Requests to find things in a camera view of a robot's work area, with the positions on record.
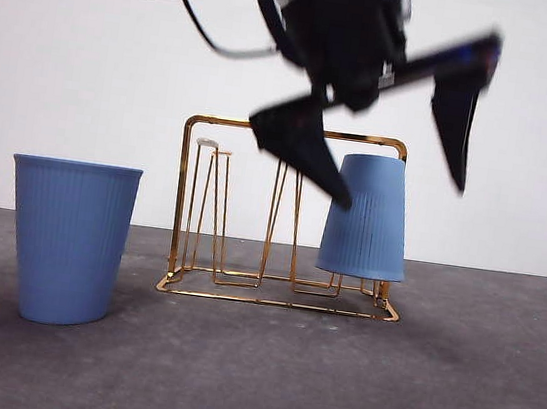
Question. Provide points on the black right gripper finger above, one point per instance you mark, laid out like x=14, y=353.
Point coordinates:
x=297, y=137
x=454, y=117

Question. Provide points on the blue ribbed cup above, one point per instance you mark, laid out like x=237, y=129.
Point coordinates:
x=70, y=238
x=371, y=227

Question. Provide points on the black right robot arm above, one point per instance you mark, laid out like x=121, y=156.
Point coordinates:
x=346, y=32

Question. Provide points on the pale grey camera box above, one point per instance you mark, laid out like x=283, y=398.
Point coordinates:
x=403, y=0

